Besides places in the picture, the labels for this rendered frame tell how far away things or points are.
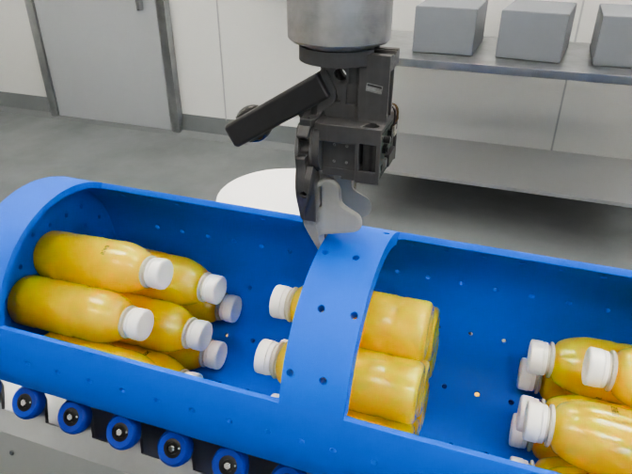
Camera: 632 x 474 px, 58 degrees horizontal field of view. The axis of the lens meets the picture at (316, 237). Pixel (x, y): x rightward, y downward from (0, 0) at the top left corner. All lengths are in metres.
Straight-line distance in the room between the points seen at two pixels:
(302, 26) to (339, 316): 0.26
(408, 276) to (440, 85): 3.17
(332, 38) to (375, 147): 0.10
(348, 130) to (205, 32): 3.89
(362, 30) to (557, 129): 3.46
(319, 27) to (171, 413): 0.41
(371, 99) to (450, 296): 0.34
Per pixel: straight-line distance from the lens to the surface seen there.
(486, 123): 3.92
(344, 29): 0.49
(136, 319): 0.72
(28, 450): 0.93
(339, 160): 0.54
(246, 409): 0.59
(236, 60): 4.31
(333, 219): 0.57
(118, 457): 0.83
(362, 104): 0.52
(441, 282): 0.76
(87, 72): 5.03
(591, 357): 0.64
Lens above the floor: 1.54
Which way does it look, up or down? 30 degrees down
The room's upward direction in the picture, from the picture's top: straight up
